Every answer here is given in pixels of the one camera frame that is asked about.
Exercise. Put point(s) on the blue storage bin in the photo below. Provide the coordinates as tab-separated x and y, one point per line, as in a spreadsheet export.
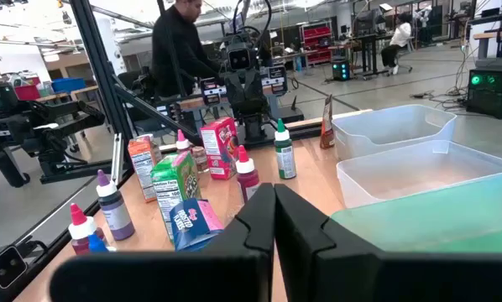
68	84

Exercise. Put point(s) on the small black computer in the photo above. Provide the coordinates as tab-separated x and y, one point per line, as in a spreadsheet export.
340	70

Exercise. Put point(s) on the orange cereal box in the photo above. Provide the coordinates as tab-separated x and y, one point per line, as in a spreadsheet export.
144	168

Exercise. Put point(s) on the person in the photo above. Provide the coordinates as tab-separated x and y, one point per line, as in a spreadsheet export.
177	50
400	35

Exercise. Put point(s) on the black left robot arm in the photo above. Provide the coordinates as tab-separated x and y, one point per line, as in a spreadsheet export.
254	128

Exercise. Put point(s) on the red storage shelf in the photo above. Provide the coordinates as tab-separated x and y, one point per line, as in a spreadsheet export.
317	35

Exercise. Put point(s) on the red storage bin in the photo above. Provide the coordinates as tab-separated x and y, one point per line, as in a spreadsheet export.
26	93

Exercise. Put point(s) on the green food colour bottle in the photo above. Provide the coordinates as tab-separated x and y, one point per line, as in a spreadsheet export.
285	159

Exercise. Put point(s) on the translucent green plastic tray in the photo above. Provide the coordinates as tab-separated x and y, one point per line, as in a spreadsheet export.
444	222

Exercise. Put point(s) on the red Froot Loops cereal box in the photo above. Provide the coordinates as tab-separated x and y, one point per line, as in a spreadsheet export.
219	147

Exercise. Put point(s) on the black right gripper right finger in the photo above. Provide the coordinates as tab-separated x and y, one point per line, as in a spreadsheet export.
381	281

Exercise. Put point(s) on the small glass spice jar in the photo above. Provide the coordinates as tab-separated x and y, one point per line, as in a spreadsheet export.
200	159

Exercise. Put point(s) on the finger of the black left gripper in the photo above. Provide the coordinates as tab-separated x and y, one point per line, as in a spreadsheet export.
258	94
235	94

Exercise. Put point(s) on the silver metal bracket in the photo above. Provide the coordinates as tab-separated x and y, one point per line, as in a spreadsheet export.
116	159

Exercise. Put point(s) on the green Apple Jacks cereal box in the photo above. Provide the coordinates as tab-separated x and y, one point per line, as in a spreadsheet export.
173	184

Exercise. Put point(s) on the blue food colour bottle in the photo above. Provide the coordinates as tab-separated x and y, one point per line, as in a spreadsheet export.
95	245

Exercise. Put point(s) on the violet food colour bottle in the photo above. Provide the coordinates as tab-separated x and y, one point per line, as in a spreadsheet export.
114	214

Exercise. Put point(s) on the pink food colour bottle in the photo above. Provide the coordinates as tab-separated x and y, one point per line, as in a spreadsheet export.
183	142

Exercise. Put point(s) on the black computer tower green lights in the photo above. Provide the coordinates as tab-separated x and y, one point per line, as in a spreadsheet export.
492	94

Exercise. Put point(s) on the black depth camera box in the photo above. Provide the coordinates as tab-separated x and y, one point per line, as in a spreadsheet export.
5	266

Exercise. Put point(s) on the wooden workbench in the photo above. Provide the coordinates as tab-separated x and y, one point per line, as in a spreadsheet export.
486	35

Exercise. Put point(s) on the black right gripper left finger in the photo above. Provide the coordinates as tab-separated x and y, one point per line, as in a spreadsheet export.
171	277

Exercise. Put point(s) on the orange taco seasoning packet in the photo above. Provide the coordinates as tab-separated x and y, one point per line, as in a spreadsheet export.
327	126

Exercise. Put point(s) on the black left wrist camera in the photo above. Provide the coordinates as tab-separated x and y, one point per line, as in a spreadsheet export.
239	58

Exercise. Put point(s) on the clear plastic bin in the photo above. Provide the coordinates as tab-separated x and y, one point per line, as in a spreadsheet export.
402	126
423	176

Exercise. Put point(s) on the blue Frosted Flakes cereal box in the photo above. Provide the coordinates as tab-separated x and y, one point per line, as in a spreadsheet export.
192	224

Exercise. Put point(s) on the black neighbouring robot arm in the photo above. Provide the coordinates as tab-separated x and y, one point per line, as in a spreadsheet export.
45	126

